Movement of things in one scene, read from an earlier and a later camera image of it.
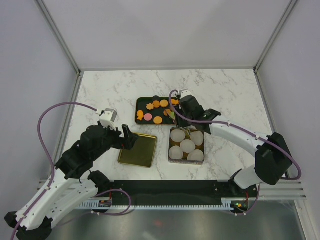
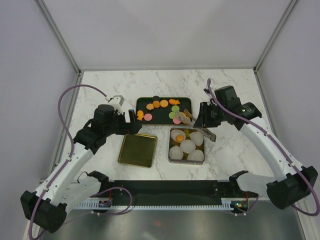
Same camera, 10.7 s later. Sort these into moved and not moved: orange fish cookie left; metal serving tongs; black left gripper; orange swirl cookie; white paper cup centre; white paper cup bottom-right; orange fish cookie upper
Moved: metal serving tongs; orange swirl cookie; black left gripper
Not moved: orange fish cookie upper; white paper cup centre; orange fish cookie left; white paper cup bottom-right
